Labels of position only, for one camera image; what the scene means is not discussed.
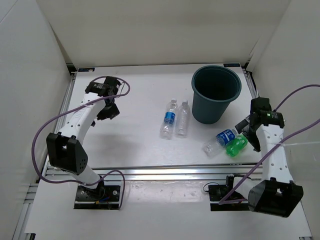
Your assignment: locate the clear bottle blue label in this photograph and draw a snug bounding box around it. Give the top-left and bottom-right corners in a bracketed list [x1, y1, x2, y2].
[159, 98, 178, 140]

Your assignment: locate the purple cable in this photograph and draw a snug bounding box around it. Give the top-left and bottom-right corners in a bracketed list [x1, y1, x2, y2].
[31, 76, 132, 210]
[218, 84, 320, 206]

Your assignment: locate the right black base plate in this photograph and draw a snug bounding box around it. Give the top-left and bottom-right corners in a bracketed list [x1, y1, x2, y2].
[202, 174, 253, 212]

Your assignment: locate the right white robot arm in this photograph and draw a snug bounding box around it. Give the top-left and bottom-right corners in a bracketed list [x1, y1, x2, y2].
[224, 97, 304, 218]

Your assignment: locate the right blue sticker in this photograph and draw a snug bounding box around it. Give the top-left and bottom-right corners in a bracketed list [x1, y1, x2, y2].
[223, 63, 241, 68]

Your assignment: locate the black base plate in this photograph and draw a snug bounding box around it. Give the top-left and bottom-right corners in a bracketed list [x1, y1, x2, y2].
[202, 174, 253, 212]
[73, 181, 122, 210]

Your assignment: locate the blue sticker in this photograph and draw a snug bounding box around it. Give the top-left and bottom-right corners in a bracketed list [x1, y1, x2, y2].
[77, 67, 95, 73]
[223, 63, 241, 68]

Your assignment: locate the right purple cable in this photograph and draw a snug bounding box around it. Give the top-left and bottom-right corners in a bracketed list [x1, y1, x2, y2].
[218, 84, 320, 206]

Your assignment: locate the green plastic bottle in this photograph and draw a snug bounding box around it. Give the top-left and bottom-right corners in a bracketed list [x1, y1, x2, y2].
[226, 134, 248, 158]

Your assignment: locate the left blue sticker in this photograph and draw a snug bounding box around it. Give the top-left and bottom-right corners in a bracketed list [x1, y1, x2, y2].
[77, 67, 95, 73]

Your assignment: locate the clear bottle no label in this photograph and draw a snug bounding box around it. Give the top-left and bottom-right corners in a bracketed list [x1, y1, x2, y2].
[175, 100, 190, 138]

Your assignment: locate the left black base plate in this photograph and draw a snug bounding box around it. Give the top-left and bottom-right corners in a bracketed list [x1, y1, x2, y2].
[73, 181, 122, 210]

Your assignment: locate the crushed bottle blue label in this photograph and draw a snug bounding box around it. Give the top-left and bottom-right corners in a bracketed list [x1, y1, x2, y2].
[202, 129, 238, 158]

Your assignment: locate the dark teal plastic bin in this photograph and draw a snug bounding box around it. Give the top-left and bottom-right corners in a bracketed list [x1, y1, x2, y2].
[191, 65, 242, 125]

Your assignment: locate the aluminium front rail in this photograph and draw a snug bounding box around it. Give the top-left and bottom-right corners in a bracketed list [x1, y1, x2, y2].
[43, 164, 263, 182]

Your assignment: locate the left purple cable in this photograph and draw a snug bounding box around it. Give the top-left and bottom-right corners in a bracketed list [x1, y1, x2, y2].
[31, 76, 132, 210]

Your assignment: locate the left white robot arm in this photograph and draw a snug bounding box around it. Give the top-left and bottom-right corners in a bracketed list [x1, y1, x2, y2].
[46, 76, 121, 200]

